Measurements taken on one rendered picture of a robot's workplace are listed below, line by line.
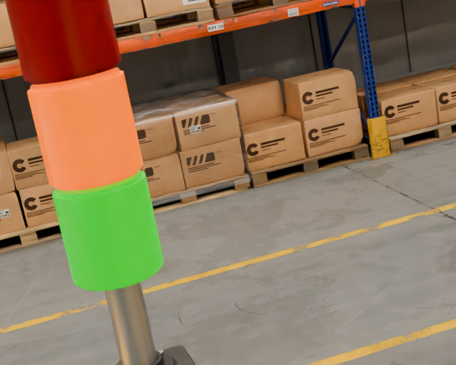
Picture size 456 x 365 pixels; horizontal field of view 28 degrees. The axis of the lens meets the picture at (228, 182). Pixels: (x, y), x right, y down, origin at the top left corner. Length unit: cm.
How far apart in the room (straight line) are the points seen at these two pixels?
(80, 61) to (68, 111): 3
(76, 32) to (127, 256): 12
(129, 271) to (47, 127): 8
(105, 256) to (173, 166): 784
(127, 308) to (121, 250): 4
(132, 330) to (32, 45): 16
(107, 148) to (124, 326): 10
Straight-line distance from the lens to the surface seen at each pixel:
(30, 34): 45
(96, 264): 47
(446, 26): 1069
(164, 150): 826
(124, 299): 49
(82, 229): 47
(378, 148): 886
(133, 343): 50
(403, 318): 548
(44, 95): 45
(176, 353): 53
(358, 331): 539
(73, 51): 45
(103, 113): 45
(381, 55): 1035
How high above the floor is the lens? 232
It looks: 15 degrees down
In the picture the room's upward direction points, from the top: 11 degrees counter-clockwise
